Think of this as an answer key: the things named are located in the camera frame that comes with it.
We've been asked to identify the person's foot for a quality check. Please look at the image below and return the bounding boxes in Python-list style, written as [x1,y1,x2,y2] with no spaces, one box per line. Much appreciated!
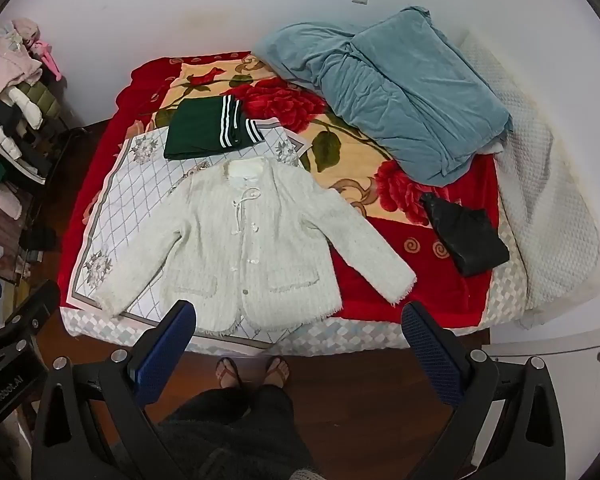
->
[262,355,291,390]
[215,356,243,391]

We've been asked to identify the pink garment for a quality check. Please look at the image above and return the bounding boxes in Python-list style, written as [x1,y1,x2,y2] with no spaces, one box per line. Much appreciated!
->
[0,19,63,96]

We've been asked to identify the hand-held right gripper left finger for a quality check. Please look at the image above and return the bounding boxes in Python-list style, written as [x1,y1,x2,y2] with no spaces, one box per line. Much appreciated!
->
[31,300,197,480]

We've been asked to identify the white fuzzy jacket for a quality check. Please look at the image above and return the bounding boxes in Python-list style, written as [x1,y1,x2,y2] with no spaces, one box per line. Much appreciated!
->
[96,156,417,333]

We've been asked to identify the person's dark pants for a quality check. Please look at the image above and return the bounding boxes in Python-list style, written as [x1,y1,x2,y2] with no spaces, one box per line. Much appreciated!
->
[157,385,316,480]

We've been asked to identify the green garment with white stripes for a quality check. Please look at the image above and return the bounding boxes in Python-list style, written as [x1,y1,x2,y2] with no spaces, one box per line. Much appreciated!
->
[163,95,265,162]

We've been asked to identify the white quilted bedspread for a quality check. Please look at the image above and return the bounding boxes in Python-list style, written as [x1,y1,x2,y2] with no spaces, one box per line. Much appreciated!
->
[455,30,600,328]

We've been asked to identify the black cloth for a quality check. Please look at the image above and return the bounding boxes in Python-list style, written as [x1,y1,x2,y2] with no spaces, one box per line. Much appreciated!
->
[420,192,510,277]

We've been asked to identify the person's left foot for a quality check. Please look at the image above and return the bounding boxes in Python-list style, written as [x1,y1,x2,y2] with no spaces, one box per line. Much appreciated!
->
[215,356,243,391]

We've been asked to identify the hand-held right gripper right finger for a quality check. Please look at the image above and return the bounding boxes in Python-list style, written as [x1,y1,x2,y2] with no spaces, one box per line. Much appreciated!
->
[401,302,567,480]

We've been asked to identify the white diamond patterned cloth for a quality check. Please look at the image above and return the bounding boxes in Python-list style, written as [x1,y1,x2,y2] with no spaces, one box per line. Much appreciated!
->
[67,117,313,346]

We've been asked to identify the white cabinet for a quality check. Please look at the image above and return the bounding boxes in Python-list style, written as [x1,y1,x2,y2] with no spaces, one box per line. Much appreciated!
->
[480,330,600,461]

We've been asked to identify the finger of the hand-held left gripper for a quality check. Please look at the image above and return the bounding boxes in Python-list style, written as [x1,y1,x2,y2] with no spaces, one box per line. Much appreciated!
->
[0,280,62,361]

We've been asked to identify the bed with checkered sheet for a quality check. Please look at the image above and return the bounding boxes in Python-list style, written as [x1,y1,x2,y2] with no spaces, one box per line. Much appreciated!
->
[60,260,531,358]

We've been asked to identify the person's right foot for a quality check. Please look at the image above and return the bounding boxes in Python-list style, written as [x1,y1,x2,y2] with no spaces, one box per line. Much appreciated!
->
[262,355,291,390]

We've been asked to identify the blue blanket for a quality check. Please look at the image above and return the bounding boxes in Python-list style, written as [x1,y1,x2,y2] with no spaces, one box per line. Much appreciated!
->
[252,6,513,187]

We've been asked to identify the clothes rack with clothes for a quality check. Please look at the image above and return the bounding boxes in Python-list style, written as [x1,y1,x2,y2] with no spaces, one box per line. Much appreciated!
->
[0,17,88,311]

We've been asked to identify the red floral blanket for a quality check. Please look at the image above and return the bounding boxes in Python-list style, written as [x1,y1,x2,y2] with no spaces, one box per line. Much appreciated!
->
[60,51,501,326]

